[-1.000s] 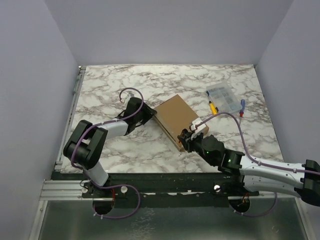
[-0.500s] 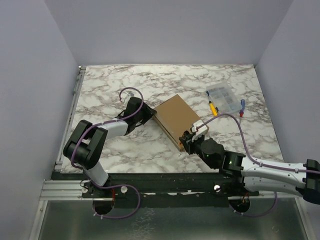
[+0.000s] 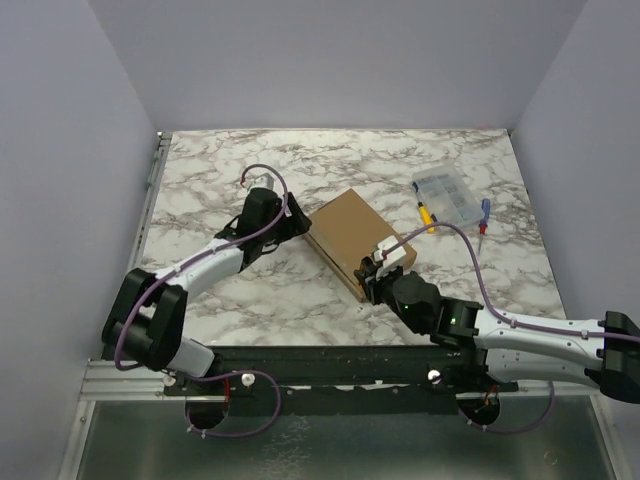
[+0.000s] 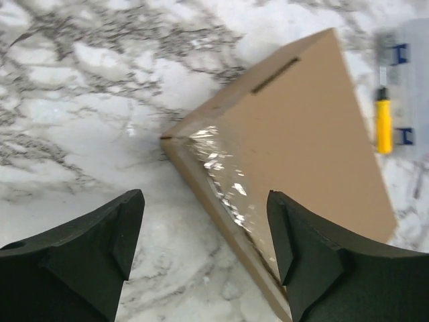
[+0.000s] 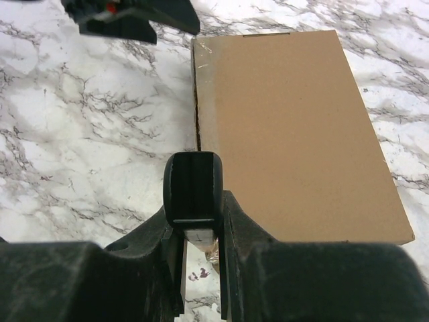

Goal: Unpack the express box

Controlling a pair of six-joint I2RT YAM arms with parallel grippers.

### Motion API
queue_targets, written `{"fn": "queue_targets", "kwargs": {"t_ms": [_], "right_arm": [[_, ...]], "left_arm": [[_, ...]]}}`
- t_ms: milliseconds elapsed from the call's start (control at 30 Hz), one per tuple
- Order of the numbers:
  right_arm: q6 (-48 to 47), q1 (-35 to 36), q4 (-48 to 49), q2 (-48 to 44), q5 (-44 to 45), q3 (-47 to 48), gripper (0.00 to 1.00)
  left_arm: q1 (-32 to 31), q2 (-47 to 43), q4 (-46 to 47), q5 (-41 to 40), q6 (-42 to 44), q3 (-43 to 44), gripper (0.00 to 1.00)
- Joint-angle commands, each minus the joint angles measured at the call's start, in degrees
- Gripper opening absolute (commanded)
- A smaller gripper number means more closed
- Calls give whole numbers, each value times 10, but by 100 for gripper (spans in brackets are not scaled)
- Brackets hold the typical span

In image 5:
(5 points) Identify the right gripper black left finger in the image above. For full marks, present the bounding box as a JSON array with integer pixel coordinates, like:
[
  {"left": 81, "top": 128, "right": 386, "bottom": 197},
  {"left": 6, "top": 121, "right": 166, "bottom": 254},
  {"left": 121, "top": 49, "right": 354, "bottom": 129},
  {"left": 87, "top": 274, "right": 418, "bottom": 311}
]
[{"left": 1, "top": 201, "right": 184, "bottom": 321}]

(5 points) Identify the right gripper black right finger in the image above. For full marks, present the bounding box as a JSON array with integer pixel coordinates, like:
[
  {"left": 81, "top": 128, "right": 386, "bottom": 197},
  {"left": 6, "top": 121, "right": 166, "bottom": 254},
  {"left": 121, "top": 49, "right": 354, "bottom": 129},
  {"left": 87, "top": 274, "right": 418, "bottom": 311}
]
[{"left": 219, "top": 191, "right": 428, "bottom": 321}]

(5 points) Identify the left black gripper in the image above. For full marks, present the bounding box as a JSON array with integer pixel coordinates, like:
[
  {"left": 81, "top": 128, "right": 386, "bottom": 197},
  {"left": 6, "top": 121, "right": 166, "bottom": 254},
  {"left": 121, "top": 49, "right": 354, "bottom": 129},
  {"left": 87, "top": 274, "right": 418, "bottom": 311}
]
[{"left": 62, "top": 0, "right": 200, "bottom": 44}]

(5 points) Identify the brown cardboard express box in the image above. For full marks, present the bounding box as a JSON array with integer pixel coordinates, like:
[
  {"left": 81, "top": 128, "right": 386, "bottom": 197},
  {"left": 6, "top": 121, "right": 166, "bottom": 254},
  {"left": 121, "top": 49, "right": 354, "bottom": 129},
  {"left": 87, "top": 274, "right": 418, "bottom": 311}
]
[{"left": 192, "top": 30, "right": 415, "bottom": 245}]

